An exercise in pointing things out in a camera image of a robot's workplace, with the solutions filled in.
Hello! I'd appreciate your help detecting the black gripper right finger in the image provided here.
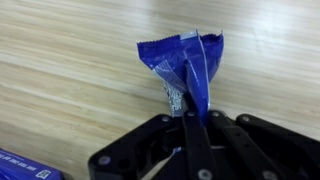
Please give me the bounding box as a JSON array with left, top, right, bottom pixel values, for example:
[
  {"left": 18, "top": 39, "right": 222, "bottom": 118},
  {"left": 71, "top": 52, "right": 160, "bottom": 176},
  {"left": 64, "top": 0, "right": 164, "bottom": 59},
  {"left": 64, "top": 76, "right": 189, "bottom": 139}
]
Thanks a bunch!
[{"left": 207, "top": 109, "right": 320, "bottom": 180}]

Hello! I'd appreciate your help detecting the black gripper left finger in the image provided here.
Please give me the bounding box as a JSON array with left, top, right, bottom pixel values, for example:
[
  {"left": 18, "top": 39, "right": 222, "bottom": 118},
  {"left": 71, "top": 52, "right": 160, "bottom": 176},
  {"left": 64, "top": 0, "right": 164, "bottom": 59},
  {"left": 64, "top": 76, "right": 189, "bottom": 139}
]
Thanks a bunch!
[{"left": 87, "top": 93, "right": 218, "bottom": 180}]

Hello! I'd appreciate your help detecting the blue Oreo Cakesters packet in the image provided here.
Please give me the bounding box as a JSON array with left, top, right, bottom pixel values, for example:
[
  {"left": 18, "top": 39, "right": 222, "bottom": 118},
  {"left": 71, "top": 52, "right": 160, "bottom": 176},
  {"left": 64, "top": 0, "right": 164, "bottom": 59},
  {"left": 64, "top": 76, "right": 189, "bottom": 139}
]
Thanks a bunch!
[{"left": 136, "top": 29, "right": 225, "bottom": 126}]

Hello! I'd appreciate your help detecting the blue Oreo Cakesters box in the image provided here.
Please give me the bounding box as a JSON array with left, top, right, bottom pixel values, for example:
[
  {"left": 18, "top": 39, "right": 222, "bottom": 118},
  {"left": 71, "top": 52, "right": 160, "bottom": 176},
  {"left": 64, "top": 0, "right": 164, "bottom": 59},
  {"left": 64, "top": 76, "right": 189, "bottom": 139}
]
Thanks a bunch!
[{"left": 0, "top": 148, "right": 65, "bottom": 180}]

